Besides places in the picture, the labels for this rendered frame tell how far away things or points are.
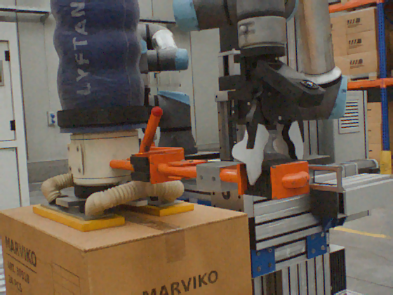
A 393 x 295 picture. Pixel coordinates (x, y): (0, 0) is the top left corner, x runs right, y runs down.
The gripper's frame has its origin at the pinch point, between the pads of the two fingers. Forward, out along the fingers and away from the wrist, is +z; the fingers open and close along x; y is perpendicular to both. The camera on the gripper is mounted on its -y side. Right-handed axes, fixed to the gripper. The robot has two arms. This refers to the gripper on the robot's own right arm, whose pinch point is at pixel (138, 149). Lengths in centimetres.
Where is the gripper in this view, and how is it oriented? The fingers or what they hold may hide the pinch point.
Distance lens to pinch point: 166.9
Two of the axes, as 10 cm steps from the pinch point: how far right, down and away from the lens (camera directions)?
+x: 8.1, -0.8, 5.9
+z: 0.6, 10.0, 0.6
